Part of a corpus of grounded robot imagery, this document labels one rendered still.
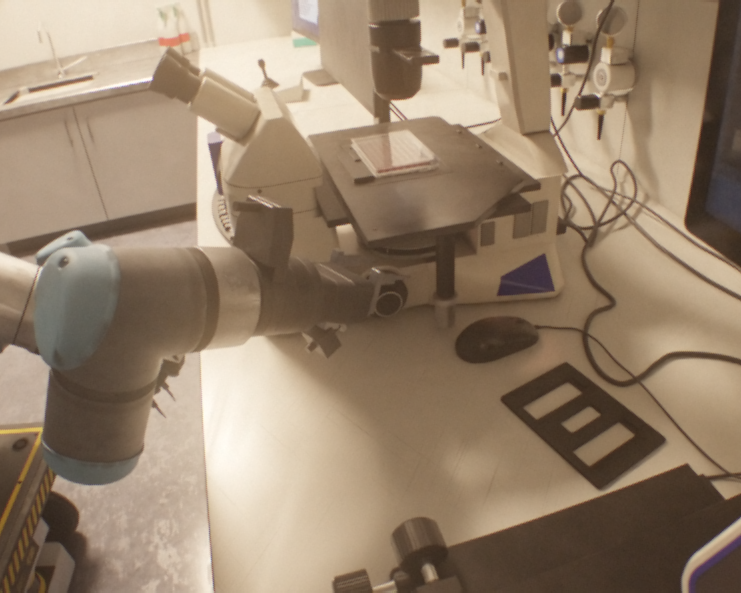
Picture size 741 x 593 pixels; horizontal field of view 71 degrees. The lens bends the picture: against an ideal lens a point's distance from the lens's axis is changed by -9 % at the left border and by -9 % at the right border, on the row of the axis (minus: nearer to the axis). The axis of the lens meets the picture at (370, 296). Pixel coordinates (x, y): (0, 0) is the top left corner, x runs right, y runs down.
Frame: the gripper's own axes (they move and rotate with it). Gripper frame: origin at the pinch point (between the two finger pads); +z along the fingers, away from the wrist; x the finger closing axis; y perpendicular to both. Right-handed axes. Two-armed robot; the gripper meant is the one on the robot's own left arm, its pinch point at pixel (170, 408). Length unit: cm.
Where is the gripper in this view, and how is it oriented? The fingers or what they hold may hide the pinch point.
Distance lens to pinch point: 113.4
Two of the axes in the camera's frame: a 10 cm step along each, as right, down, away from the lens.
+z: 4.6, 8.0, 3.9
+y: 8.8, -3.7, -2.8
